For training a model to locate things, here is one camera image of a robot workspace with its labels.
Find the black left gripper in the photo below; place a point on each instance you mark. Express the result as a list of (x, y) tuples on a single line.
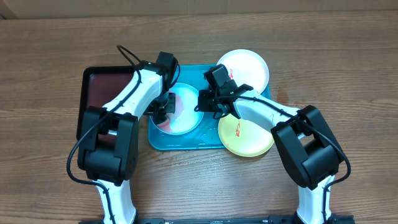
[(171, 109)]

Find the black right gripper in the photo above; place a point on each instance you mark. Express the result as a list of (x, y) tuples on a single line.
[(203, 101)]

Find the light blue plate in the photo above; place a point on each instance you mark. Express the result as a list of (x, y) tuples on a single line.
[(185, 118)]

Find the yellow plate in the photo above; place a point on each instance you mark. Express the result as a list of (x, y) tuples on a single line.
[(243, 137)]

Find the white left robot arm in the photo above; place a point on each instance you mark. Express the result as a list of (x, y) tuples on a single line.
[(106, 151)]

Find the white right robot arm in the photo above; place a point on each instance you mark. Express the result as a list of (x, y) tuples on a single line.
[(307, 147)]

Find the teal plastic tray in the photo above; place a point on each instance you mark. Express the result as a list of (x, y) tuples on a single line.
[(203, 133)]

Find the black rectangular tray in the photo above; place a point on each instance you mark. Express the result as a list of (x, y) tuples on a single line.
[(99, 86)]

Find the white plate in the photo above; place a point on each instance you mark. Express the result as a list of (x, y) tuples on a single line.
[(246, 67)]

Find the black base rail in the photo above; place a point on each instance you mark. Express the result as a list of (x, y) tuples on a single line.
[(273, 219)]

